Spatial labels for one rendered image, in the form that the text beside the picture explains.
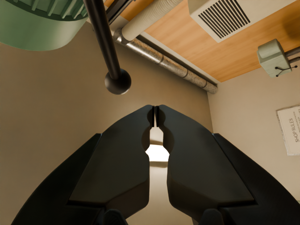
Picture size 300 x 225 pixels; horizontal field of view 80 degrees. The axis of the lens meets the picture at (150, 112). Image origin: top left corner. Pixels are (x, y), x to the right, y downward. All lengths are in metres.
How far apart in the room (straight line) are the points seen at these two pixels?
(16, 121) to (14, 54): 0.50
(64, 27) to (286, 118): 3.01
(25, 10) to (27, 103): 1.35
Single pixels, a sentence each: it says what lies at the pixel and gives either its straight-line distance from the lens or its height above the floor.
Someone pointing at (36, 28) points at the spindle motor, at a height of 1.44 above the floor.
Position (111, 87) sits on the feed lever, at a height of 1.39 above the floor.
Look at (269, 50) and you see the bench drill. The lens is 2.27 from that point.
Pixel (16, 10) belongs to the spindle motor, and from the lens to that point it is 0.27.
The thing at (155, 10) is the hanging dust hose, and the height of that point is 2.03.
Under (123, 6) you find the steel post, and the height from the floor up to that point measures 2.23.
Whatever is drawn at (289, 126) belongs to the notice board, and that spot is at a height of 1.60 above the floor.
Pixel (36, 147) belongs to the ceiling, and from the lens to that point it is 1.53.
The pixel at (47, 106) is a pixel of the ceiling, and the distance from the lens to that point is 1.61.
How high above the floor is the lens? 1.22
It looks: 42 degrees up
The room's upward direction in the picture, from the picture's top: 111 degrees counter-clockwise
